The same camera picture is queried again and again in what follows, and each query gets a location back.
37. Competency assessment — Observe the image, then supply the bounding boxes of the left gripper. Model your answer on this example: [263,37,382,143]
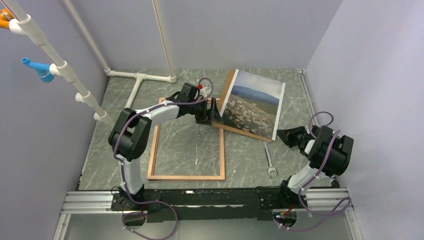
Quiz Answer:
[188,98,224,126]

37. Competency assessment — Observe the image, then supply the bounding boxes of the brown backing board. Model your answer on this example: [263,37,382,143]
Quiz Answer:
[211,69,273,143]

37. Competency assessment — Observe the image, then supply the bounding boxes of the landscape photo print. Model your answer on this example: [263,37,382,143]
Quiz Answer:
[221,69,286,141]

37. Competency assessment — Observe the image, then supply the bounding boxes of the wooden picture frame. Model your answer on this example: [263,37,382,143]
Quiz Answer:
[147,96,226,181]

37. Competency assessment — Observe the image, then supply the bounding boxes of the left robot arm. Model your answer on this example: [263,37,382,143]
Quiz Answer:
[108,82,224,210]

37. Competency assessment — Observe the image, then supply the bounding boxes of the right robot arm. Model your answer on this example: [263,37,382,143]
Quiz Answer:
[275,125,354,208]

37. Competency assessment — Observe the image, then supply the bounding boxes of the silver wrench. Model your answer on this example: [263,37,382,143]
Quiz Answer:
[262,141,278,179]

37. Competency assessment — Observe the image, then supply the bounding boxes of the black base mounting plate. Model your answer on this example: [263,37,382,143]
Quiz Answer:
[110,186,306,226]

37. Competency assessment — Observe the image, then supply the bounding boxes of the blue pipe fitting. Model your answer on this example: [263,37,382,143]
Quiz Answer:
[21,57,55,83]

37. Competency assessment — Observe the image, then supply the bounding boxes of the white PVC pipe stand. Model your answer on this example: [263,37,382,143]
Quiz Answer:
[1,0,177,128]

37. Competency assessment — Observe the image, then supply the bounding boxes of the orange pipe fitting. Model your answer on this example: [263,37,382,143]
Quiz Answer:
[0,8,14,29]

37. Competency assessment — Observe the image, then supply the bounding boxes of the aluminium rail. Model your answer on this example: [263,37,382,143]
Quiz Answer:
[52,188,364,240]

